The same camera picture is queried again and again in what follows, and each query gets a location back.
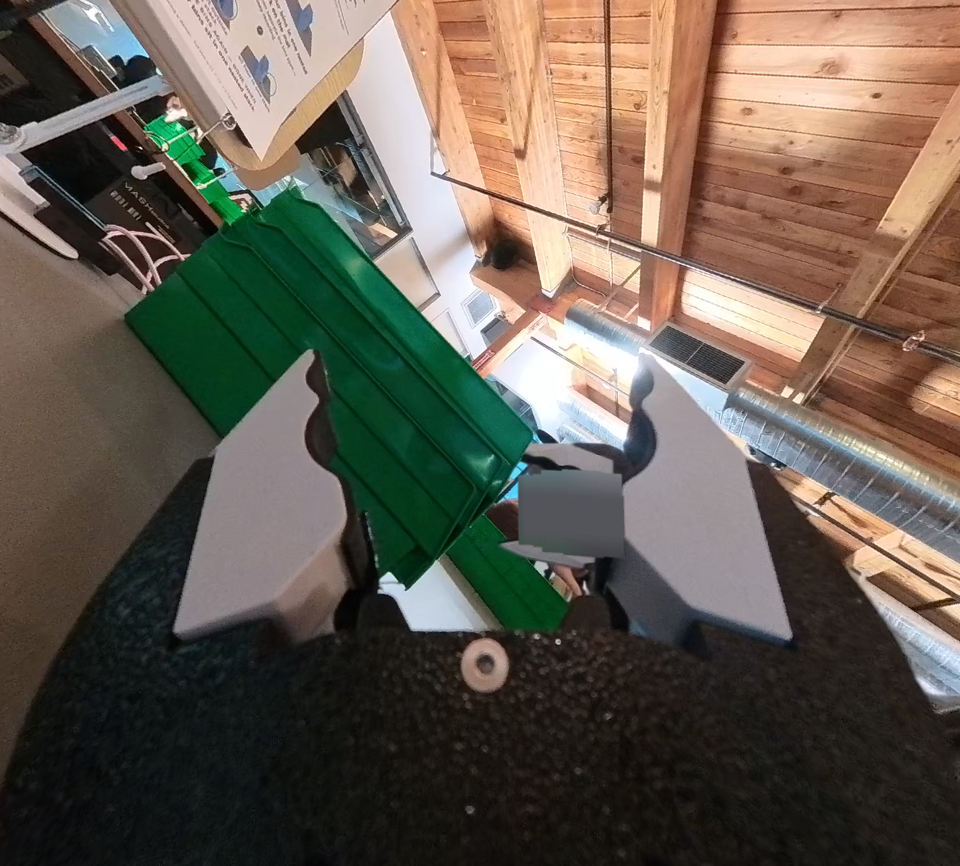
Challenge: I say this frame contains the pink cable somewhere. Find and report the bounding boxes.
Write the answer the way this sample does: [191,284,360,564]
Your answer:
[99,224,190,295]

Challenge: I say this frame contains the small green bin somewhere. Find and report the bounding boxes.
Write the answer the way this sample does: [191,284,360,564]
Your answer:
[142,114,252,224]

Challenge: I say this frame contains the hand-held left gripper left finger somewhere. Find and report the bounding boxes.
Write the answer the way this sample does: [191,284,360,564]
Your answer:
[172,348,357,646]

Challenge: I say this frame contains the silver ventilation duct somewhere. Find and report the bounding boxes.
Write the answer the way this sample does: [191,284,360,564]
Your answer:
[564,302,960,546]
[555,393,960,698]

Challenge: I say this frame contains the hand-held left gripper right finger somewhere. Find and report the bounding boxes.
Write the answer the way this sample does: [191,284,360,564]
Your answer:
[604,353,795,651]

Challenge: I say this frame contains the black printed box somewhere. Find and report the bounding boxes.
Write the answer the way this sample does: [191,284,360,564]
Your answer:
[81,176,205,239]

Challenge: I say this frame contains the black ceiling pipe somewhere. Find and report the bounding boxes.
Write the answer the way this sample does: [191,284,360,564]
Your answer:
[429,168,960,365]
[600,0,612,211]

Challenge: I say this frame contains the green plastic bin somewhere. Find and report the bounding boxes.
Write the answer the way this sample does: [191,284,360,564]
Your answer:
[217,228,519,552]
[123,258,451,591]
[448,519,570,633]
[255,193,535,507]

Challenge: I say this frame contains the glass partition window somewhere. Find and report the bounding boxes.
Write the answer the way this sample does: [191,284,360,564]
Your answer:
[288,93,415,260]

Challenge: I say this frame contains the ceiling vent grille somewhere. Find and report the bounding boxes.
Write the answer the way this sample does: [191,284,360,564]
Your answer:
[646,322,751,387]

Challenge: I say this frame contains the white instruction sheet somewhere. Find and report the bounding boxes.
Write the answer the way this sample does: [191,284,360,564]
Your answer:
[45,0,462,162]

